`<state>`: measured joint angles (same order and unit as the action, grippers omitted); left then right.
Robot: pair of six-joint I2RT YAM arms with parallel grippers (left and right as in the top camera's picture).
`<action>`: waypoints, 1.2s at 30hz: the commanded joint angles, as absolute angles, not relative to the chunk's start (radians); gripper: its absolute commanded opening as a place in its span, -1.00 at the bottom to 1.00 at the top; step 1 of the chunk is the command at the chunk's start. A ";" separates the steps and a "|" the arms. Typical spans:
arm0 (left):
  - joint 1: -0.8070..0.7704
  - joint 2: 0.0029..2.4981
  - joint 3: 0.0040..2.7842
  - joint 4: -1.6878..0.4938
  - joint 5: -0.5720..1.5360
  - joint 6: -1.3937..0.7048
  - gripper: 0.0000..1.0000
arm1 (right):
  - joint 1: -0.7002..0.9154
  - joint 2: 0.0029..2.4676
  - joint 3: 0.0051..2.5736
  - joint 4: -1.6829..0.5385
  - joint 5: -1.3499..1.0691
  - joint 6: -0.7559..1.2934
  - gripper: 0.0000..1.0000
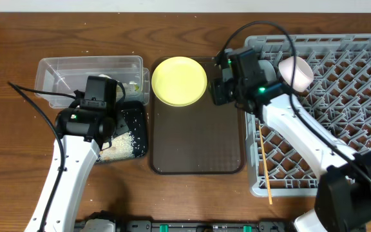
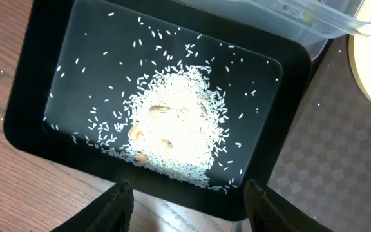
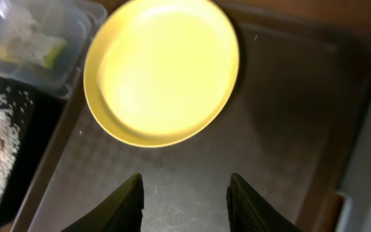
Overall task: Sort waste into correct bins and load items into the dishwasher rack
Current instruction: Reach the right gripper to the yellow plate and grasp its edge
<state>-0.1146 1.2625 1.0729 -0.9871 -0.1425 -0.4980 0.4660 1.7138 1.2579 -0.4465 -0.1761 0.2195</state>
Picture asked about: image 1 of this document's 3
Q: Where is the grey dishwasher rack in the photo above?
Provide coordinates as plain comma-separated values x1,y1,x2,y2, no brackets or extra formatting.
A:
245,34,371,197

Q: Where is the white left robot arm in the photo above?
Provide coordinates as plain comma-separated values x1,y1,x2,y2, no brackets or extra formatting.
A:
25,108,128,231

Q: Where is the green clear plastic wrapper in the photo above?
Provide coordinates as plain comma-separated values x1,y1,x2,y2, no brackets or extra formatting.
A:
123,81,140,95

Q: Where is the light blue bowl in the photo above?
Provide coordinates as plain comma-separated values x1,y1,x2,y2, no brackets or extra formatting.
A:
258,60,278,82

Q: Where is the white bowl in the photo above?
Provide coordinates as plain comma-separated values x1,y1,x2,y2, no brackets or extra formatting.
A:
278,56,314,92

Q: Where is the dark brown serving tray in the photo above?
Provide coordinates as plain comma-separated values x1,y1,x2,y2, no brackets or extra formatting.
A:
148,56,246,175

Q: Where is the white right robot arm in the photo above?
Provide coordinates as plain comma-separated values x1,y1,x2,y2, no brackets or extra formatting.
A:
209,74,371,231

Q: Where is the black waste tray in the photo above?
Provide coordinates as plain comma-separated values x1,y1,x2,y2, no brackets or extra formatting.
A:
95,100,149,164

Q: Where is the yellow plate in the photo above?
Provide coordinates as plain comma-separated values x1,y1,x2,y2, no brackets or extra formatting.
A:
151,57,207,107

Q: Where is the wooden chopstick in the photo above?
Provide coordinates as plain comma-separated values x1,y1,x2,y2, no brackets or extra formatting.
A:
258,124,273,205

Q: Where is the pile of rice and nuts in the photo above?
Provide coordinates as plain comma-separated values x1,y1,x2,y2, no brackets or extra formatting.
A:
98,111,144,162

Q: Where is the clear plastic bin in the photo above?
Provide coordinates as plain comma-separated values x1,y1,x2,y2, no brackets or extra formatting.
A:
34,55,150,105

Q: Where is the crumpled white tissue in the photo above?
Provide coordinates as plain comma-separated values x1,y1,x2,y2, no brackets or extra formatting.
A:
99,74,111,79

